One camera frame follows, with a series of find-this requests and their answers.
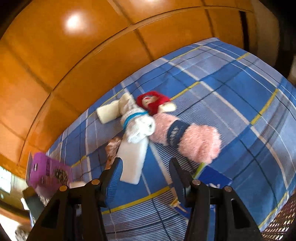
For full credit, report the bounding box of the blue plaid bed sheet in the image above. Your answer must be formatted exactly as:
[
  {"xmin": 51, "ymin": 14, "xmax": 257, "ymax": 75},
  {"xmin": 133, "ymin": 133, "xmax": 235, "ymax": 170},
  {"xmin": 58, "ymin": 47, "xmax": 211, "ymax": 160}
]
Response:
[{"xmin": 48, "ymin": 38, "xmax": 295, "ymax": 240}]

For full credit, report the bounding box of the purple cardboard snack box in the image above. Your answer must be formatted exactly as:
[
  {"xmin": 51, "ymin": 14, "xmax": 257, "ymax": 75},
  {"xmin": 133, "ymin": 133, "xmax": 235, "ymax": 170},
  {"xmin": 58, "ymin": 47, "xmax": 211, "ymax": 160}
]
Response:
[{"xmin": 26, "ymin": 152, "xmax": 73, "ymax": 199}]

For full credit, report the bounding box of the brown satin scrunchie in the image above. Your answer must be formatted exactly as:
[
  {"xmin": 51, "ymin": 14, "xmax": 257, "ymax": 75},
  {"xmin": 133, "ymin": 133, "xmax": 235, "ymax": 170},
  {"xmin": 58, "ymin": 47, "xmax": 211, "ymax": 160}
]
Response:
[{"xmin": 105, "ymin": 137, "xmax": 122, "ymax": 170}]

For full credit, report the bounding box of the red christmas sock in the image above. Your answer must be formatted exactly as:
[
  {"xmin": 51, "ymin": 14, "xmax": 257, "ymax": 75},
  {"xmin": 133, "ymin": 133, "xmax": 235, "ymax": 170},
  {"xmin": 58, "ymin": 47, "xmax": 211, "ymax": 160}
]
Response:
[{"xmin": 136, "ymin": 91, "xmax": 177, "ymax": 115}]

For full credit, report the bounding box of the white sock blue stripe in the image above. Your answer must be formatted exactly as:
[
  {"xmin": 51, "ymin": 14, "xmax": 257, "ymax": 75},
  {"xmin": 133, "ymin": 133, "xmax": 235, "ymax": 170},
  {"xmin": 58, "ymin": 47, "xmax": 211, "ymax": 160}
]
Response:
[{"xmin": 118, "ymin": 93, "xmax": 156, "ymax": 143}]

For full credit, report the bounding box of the rattan chair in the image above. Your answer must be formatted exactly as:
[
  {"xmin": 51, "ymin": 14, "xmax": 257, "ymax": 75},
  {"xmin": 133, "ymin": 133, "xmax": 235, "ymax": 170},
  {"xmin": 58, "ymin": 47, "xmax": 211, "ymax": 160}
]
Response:
[{"xmin": 261, "ymin": 194, "xmax": 295, "ymax": 240}]

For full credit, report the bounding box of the beige mesh cloth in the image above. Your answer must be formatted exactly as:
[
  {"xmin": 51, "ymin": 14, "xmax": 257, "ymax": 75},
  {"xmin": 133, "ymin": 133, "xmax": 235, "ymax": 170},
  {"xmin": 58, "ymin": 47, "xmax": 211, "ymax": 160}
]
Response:
[{"xmin": 96, "ymin": 93, "xmax": 135, "ymax": 124}]

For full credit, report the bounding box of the blue tissue pack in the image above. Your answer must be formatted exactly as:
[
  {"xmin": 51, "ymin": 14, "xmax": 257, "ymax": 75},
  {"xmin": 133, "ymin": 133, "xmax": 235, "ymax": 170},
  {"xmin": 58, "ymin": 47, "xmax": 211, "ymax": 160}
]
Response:
[{"xmin": 170, "ymin": 166, "xmax": 232, "ymax": 219}]

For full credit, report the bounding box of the white cloth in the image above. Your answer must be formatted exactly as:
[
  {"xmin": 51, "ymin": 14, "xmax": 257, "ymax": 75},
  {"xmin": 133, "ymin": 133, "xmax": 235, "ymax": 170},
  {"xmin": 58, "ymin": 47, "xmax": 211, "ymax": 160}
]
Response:
[{"xmin": 117, "ymin": 137, "xmax": 149, "ymax": 185}]

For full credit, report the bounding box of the pink fluffy dishcloth roll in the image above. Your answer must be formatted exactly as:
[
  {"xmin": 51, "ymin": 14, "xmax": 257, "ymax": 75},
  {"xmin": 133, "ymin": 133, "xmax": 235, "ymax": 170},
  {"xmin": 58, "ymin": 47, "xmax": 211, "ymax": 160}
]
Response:
[{"xmin": 149, "ymin": 113, "xmax": 222, "ymax": 164}]

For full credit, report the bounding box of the wooden wardrobe wall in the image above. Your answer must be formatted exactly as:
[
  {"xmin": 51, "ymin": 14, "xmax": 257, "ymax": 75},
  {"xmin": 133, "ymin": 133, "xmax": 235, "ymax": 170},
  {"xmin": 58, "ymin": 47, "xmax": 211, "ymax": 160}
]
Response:
[{"xmin": 1, "ymin": 1, "xmax": 257, "ymax": 177}]

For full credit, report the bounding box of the ornate silver tissue box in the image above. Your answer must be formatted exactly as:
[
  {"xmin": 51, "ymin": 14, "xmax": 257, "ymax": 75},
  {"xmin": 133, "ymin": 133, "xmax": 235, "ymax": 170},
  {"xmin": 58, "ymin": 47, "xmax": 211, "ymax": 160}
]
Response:
[{"xmin": 38, "ymin": 195, "xmax": 50, "ymax": 207}]

